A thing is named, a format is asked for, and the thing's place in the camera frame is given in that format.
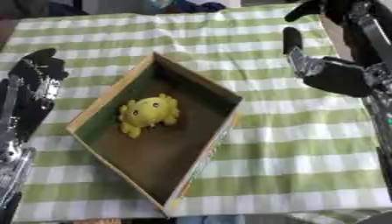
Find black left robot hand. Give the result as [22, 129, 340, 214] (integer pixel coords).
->
[0, 47, 71, 144]

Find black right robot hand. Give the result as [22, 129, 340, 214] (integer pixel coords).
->
[282, 0, 392, 98]

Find tan cardboard box green inside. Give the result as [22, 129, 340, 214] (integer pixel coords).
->
[64, 52, 245, 218]

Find yellow soft toy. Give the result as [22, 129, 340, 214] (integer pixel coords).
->
[117, 93, 183, 139]

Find blue bag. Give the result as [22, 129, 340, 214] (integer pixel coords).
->
[143, 0, 228, 15]

